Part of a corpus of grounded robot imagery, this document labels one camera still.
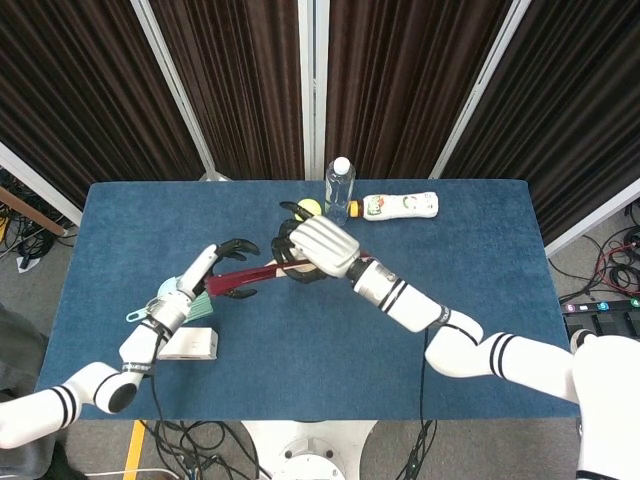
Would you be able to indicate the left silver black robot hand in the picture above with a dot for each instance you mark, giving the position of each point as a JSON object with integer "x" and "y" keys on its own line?
{"x": 197, "y": 272}

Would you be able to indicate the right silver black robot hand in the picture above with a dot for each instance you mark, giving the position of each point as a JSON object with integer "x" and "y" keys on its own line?
{"x": 325, "y": 247}

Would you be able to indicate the red ribbed paper folding fan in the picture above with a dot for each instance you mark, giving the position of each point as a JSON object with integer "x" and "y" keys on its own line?
{"x": 240, "y": 279}

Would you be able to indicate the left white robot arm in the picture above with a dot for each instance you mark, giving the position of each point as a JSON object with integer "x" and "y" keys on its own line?
{"x": 140, "y": 345}

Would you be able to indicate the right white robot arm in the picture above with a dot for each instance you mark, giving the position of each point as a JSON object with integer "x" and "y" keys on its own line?
{"x": 410, "y": 305}

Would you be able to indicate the pale green hand brush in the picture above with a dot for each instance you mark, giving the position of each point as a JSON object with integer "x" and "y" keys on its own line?
{"x": 200, "y": 307}

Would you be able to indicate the yellow tennis ball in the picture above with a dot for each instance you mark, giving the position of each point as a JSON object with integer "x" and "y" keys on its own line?
{"x": 311, "y": 206}

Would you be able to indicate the clear plastic water bottle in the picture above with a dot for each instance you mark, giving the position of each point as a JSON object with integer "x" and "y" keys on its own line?
{"x": 340, "y": 190}

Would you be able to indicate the white cardboard box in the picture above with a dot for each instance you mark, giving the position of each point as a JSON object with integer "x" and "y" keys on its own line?
{"x": 195, "y": 345}

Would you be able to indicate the white bottle with yellow cap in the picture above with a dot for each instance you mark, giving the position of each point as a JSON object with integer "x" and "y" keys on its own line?
{"x": 400, "y": 206}

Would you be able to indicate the blue table cloth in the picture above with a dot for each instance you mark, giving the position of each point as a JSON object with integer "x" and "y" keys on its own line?
{"x": 310, "y": 360}

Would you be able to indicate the brown wooden bar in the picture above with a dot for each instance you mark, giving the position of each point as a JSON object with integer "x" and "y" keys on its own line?
{"x": 30, "y": 210}

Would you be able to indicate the dark pleated divider panel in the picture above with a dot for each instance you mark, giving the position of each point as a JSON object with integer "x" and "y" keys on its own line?
{"x": 85, "y": 100}
{"x": 575, "y": 110}
{"x": 400, "y": 85}
{"x": 240, "y": 85}

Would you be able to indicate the yellow floor tape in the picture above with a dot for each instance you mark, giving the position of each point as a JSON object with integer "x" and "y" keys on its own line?
{"x": 134, "y": 450}

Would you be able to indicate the black numbered button panel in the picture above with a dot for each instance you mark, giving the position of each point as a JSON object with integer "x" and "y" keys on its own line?
{"x": 600, "y": 315}

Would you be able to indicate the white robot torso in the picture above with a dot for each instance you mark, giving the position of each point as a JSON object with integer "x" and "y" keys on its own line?
{"x": 610, "y": 400}

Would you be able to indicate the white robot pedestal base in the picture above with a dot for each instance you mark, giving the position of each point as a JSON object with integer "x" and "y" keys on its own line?
{"x": 310, "y": 450}

